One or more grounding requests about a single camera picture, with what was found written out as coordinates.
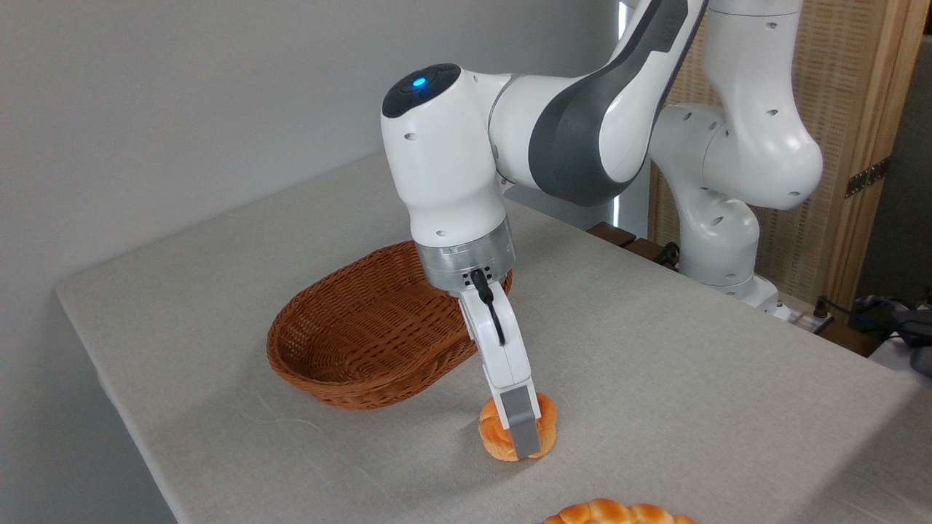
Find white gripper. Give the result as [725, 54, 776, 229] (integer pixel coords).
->
[458, 279, 543, 461]

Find round orange bread roll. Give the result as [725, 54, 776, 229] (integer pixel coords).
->
[477, 392, 558, 463]

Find braided golden bread loaf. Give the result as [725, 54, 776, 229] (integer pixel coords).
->
[541, 498, 697, 524]

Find brown wicker oval basket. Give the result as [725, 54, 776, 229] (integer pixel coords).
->
[266, 240, 513, 411]

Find light grey tablecloth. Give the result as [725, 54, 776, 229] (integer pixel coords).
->
[55, 151, 932, 524]

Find dark brown wooden blocks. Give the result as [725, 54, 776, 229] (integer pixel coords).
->
[587, 221, 679, 271]

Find vertical white light strip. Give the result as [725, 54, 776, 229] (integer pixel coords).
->
[613, 0, 629, 229]

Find white power strip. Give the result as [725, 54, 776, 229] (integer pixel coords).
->
[770, 300, 832, 336]

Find dark grey bag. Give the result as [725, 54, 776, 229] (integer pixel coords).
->
[850, 290, 932, 378]

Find brass screen hinge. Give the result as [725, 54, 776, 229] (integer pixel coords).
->
[845, 156, 891, 199]

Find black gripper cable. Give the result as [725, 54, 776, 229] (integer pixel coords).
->
[470, 269, 508, 347]

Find black power cable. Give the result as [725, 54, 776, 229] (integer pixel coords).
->
[814, 294, 904, 330]

